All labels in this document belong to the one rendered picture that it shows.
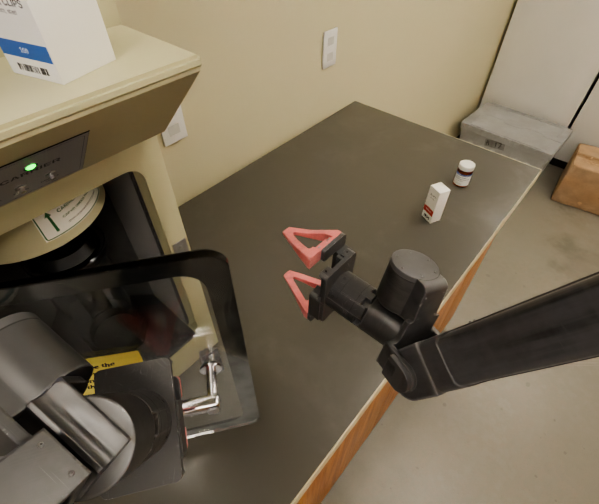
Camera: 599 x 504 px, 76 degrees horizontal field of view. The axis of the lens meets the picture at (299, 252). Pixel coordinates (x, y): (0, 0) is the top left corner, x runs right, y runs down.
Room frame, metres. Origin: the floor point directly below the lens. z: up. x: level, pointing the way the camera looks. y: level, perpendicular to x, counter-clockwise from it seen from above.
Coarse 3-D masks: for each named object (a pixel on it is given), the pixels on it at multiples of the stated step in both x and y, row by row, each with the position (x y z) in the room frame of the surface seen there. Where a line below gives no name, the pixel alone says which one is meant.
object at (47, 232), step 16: (96, 192) 0.37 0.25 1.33; (64, 208) 0.32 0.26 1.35; (80, 208) 0.33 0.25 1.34; (96, 208) 0.35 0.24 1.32; (32, 224) 0.30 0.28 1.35; (48, 224) 0.30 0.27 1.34; (64, 224) 0.31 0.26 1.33; (80, 224) 0.32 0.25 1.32; (0, 240) 0.28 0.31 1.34; (16, 240) 0.28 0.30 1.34; (32, 240) 0.29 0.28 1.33; (48, 240) 0.29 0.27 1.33; (64, 240) 0.30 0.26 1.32; (0, 256) 0.27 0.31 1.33; (16, 256) 0.27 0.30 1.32; (32, 256) 0.28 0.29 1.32
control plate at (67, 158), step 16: (64, 144) 0.25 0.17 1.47; (80, 144) 0.26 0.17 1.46; (16, 160) 0.22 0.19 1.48; (32, 160) 0.23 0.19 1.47; (48, 160) 0.25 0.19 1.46; (64, 160) 0.26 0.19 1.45; (80, 160) 0.28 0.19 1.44; (0, 176) 0.22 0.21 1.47; (16, 176) 0.23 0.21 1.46; (32, 176) 0.25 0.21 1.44; (64, 176) 0.28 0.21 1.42; (0, 192) 0.23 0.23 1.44; (16, 192) 0.25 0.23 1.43
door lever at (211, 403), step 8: (200, 368) 0.20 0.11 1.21; (208, 368) 0.20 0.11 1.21; (216, 368) 0.20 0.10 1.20; (208, 376) 0.19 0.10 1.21; (216, 376) 0.19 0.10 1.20; (208, 384) 0.18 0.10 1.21; (216, 384) 0.18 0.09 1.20; (208, 392) 0.17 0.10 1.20; (216, 392) 0.17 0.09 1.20; (184, 400) 0.16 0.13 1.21; (192, 400) 0.16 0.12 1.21; (200, 400) 0.16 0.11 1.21; (208, 400) 0.16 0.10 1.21; (216, 400) 0.16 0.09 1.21; (184, 408) 0.16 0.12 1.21; (192, 408) 0.16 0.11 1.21; (200, 408) 0.16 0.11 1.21; (208, 408) 0.16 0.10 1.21; (216, 408) 0.16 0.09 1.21; (184, 416) 0.15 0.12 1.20
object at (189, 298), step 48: (0, 288) 0.18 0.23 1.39; (48, 288) 0.18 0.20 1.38; (96, 288) 0.19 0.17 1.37; (144, 288) 0.20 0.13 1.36; (192, 288) 0.21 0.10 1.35; (96, 336) 0.19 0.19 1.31; (144, 336) 0.19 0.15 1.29; (192, 336) 0.20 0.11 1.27; (240, 336) 0.21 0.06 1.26; (192, 384) 0.20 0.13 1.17; (240, 384) 0.21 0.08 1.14; (192, 432) 0.19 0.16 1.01
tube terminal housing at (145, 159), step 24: (96, 0) 0.38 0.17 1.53; (120, 24) 0.39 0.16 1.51; (0, 48) 0.31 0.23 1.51; (144, 144) 0.38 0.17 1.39; (96, 168) 0.34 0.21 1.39; (120, 168) 0.35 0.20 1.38; (144, 168) 0.37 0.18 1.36; (48, 192) 0.30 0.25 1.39; (72, 192) 0.31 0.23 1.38; (144, 192) 0.39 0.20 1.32; (168, 192) 0.39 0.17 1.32; (0, 216) 0.26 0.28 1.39; (24, 216) 0.27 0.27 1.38; (168, 216) 0.38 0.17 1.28; (168, 240) 0.37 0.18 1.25
